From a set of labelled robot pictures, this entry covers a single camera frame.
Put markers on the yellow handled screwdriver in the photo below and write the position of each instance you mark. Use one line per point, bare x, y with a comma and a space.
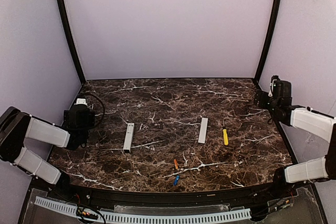
225, 135

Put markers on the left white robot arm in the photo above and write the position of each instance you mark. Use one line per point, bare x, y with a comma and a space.
18, 126

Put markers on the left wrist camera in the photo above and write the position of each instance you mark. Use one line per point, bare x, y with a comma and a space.
82, 100

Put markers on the white slotted cable duct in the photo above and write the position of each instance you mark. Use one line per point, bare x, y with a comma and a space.
127, 214

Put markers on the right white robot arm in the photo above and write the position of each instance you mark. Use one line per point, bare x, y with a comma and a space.
314, 123

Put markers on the white remote control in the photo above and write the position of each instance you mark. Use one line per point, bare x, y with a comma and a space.
128, 137

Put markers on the orange AA battery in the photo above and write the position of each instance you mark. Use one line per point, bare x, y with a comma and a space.
176, 164

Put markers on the black front table rail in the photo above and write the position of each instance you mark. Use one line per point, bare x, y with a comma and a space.
248, 196

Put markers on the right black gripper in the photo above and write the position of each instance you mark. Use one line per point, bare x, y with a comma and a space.
261, 98

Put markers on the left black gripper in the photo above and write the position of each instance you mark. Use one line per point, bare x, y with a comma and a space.
66, 116

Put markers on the white battery compartment cover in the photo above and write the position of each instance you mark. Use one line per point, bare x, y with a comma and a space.
203, 131

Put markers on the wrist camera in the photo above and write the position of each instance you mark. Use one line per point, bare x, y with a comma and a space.
82, 100
273, 86

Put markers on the left black frame post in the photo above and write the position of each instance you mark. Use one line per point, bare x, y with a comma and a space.
70, 41

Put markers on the right black frame post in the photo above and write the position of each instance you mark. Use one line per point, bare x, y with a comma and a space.
268, 39

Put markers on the blue AA battery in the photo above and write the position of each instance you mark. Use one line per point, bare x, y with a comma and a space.
176, 180

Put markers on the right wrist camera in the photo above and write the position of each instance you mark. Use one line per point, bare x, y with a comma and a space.
273, 86

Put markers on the black frame post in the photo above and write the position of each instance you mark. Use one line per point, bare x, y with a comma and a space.
268, 39
70, 41

